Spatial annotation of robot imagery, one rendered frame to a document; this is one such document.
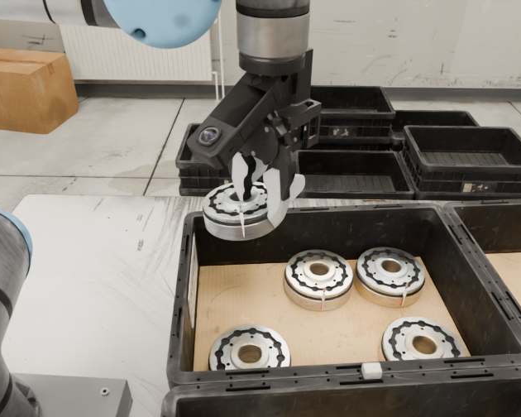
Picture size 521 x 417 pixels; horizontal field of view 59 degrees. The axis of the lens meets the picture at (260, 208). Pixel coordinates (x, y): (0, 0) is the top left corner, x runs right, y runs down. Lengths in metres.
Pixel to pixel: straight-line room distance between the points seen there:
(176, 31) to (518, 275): 0.68
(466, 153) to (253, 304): 1.38
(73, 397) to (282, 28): 0.56
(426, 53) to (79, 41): 2.40
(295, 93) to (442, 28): 3.07
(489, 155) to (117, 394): 1.60
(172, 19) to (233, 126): 0.19
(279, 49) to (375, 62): 3.07
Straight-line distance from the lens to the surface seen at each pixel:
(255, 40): 0.48
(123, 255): 1.02
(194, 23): 0.32
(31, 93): 3.22
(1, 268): 0.65
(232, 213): 0.59
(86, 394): 0.74
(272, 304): 0.70
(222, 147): 0.47
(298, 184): 0.58
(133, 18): 0.32
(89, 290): 0.96
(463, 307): 0.70
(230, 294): 0.72
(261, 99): 0.50
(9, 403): 0.66
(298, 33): 0.49
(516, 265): 0.87
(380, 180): 1.87
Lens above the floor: 1.35
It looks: 36 degrees down
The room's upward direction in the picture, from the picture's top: straight up
